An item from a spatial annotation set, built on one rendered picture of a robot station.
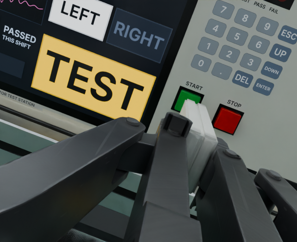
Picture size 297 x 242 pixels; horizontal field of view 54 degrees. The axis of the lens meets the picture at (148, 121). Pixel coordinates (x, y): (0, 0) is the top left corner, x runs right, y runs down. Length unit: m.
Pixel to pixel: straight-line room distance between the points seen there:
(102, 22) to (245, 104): 0.14
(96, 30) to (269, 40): 0.14
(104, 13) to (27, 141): 0.13
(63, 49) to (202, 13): 0.12
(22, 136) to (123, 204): 0.11
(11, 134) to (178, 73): 0.15
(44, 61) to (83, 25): 0.05
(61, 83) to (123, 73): 0.06
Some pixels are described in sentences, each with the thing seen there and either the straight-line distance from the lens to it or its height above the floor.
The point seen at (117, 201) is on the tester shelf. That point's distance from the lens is 0.27.
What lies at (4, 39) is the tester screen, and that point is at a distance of 0.30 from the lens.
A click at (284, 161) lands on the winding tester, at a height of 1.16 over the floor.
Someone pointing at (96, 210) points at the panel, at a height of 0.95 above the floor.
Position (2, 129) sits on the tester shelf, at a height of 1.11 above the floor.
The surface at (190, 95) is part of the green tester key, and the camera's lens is 0.25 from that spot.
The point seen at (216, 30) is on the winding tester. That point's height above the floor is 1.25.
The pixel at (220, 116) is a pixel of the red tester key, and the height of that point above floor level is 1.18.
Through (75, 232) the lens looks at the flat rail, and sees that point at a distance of 0.29.
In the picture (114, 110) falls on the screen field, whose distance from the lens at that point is 0.27.
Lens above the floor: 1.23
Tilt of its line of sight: 17 degrees down
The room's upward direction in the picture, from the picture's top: 21 degrees clockwise
